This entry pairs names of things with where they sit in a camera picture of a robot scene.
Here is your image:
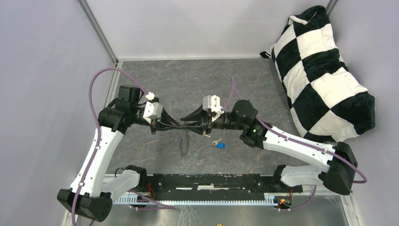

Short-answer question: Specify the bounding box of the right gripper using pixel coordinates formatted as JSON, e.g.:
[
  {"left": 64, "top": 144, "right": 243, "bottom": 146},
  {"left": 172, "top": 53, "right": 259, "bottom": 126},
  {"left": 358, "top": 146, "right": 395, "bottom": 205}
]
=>
[{"left": 180, "top": 103, "right": 245, "bottom": 136}]

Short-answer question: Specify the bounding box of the grey metal key holder plate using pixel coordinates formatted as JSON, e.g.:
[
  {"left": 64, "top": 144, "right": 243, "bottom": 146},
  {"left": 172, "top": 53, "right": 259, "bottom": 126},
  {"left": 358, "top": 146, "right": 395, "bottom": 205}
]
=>
[{"left": 179, "top": 129, "right": 191, "bottom": 158}]

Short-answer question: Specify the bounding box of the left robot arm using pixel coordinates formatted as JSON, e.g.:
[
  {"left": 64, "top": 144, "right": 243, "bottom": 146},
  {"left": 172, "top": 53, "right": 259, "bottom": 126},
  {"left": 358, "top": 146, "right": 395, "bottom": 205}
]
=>
[{"left": 57, "top": 85, "right": 181, "bottom": 222}]

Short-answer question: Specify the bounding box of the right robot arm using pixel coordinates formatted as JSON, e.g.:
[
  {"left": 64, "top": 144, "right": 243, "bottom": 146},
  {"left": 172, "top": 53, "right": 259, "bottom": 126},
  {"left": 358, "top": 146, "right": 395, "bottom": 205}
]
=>
[{"left": 181, "top": 96, "right": 358, "bottom": 195}]

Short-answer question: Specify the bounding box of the green tagged key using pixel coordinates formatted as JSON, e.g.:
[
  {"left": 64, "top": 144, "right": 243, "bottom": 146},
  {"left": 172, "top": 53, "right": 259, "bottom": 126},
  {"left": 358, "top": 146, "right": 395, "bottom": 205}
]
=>
[{"left": 203, "top": 131, "right": 211, "bottom": 137}]

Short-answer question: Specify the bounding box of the blue tagged key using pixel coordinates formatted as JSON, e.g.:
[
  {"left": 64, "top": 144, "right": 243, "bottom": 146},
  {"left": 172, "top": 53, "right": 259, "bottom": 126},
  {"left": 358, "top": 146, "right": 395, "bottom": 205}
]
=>
[{"left": 212, "top": 138, "right": 225, "bottom": 148}]

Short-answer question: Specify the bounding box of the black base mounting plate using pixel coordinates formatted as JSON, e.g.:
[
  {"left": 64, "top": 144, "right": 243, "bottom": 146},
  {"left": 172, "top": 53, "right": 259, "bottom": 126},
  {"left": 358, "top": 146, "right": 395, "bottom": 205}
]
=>
[{"left": 134, "top": 174, "right": 303, "bottom": 193}]

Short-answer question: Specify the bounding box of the black white checkered pillow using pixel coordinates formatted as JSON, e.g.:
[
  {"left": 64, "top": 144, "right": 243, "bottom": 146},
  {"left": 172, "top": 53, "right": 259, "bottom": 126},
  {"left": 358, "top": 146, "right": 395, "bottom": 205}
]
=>
[{"left": 261, "top": 5, "right": 375, "bottom": 143}]

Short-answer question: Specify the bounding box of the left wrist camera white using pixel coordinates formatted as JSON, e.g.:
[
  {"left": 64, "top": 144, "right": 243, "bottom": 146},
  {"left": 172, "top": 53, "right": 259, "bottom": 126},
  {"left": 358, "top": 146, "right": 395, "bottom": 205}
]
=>
[{"left": 143, "top": 92, "right": 163, "bottom": 123}]

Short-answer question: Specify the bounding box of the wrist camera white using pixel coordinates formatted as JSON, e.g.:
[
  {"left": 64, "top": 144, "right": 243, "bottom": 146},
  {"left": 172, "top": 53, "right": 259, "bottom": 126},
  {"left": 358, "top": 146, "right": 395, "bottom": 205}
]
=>
[
  {"left": 202, "top": 95, "right": 224, "bottom": 114},
  {"left": 143, "top": 92, "right": 163, "bottom": 123}
]

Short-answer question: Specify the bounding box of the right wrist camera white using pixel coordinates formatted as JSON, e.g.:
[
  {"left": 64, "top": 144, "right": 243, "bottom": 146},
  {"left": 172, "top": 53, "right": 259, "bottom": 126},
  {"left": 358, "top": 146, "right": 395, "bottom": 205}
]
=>
[{"left": 202, "top": 95, "right": 224, "bottom": 114}]

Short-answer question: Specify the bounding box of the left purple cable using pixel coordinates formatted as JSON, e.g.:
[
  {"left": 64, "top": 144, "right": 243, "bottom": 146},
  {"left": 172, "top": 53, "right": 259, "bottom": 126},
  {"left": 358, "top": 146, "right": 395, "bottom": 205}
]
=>
[{"left": 71, "top": 67, "right": 175, "bottom": 226}]

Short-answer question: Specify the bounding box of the white slotted cable duct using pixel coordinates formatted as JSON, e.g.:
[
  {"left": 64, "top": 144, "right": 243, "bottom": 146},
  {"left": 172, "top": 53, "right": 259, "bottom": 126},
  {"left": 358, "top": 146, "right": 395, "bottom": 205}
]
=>
[{"left": 114, "top": 194, "right": 278, "bottom": 207}]

